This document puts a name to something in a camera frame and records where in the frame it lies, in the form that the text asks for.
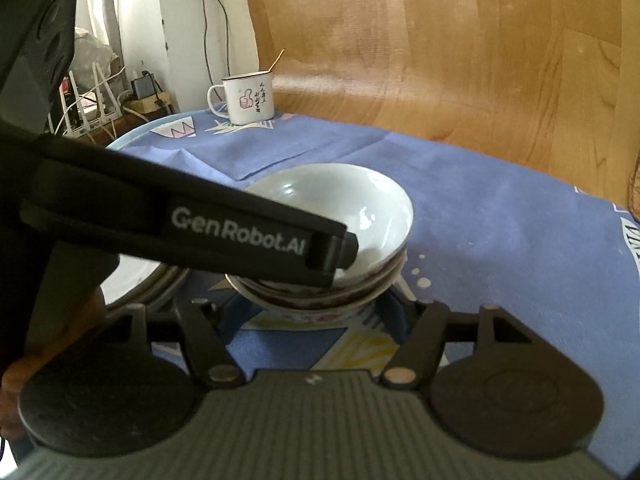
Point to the blue printed tablecloth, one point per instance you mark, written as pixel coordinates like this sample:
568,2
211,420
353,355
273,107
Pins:
562,261

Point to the white bowl floral pattern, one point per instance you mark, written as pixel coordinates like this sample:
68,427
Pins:
318,308

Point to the white enamel mug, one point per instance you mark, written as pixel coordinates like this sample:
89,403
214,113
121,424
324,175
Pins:
248,98

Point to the white porcelain bowl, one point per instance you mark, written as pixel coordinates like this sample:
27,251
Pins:
373,206

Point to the person's left hand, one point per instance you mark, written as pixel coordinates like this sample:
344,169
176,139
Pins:
14,379

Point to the wooden stick in mug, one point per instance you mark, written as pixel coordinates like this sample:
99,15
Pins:
276,61

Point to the white bowl red pattern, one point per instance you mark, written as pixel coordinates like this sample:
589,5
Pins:
301,290

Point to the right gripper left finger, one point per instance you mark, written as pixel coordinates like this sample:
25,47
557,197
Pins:
195,328

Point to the brown seat cushion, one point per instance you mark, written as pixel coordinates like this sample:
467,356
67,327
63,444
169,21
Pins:
634,191

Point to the white wifi router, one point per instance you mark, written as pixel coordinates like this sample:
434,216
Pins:
86,112

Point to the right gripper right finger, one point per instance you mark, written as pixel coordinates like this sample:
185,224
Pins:
422,332

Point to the white plate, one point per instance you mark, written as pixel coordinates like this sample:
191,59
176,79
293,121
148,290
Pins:
139,281

